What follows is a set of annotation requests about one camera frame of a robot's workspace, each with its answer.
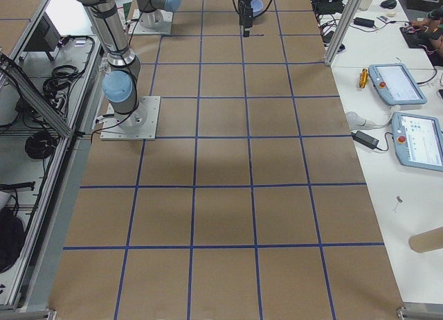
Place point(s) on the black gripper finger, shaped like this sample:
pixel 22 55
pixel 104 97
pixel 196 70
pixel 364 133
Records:
pixel 245 17

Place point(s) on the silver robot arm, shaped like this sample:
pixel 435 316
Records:
pixel 151 11
pixel 106 22

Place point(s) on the light blue bowl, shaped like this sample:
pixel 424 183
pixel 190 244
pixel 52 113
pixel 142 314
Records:
pixel 257 6

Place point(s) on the gold cylindrical tool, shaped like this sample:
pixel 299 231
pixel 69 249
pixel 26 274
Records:
pixel 363 78

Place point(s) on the black computer mouse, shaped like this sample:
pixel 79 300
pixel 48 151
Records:
pixel 388 4

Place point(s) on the white light bulb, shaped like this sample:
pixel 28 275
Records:
pixel 357 122

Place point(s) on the upper teach pendant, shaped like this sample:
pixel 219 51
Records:
pixel 395 85

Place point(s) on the teach pendant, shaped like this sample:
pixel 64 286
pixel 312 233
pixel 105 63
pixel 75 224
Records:
pixel 417 140
pixel 395 85

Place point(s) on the black power adapter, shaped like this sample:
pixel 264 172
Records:
pixel 365 139

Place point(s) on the black electronics box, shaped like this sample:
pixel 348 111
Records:
pixel 45 37

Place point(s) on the lower teach pendant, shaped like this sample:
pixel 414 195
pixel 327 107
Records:
pixel 417 140

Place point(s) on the cardboard tube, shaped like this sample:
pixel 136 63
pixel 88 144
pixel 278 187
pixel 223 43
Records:
pixel 427 241

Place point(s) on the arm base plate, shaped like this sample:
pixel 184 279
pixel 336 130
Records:
pixel 136 29
pixel 141 124

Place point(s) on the aluminium frame post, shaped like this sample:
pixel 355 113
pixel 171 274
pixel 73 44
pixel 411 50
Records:
pixel 340 31

